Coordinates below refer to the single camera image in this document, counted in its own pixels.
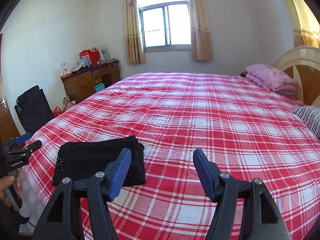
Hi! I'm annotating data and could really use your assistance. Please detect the black pants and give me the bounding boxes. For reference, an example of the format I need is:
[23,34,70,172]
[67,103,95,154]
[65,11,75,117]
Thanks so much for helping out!
[52,135,146,187]

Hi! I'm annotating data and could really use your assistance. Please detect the left hand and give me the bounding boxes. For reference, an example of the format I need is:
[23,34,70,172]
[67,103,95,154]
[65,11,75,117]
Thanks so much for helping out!
[0,175,15,207]

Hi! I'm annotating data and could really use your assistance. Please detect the brown wooden door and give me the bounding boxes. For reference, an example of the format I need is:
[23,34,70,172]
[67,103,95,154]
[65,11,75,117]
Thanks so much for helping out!
[0,33,21,147]

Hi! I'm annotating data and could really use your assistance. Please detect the black folding chair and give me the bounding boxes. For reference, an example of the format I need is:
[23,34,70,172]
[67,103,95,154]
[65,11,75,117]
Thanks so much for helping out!
[15,85,54,135]

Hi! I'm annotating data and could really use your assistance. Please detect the red white plaid bedsheet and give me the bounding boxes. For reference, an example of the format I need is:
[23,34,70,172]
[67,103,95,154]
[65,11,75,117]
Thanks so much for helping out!
[23,73,319,239]

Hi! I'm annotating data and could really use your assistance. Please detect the brown wooden desk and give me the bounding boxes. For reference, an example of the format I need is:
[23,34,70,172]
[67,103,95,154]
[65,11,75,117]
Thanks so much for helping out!
[60,59,121,103]

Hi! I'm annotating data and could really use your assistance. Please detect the striped pillow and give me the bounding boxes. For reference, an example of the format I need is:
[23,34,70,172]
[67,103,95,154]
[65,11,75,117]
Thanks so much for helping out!
[293,106,320,138]

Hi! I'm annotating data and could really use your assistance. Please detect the red gift bag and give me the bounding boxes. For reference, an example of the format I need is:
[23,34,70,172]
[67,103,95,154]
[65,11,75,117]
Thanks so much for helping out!
[79,47,100,66]

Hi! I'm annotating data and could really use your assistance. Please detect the pink folded quilt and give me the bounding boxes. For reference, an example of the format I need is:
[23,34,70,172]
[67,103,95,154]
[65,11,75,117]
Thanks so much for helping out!
[246,64,298,96]

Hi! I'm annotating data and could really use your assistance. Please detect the beige curtain left window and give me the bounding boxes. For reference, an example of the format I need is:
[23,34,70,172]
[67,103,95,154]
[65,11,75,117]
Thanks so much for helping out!
[125,0,145,64]

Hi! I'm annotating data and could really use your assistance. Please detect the wooden headboard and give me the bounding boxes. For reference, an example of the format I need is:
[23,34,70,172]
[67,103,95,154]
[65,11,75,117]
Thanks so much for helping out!
[274,46,320,107]

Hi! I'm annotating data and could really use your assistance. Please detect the beige curtain right of window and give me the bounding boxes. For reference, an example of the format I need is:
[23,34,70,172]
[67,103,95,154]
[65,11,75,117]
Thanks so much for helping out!
[189,0,213,62]

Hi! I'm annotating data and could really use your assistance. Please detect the beige curtain by headboard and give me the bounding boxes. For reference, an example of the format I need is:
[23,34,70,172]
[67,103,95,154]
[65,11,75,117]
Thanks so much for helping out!
[285,0,319,48]

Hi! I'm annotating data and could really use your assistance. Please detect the window with grey frame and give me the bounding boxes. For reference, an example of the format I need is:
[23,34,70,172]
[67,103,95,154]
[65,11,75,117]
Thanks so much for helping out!
[138,0,191,52]

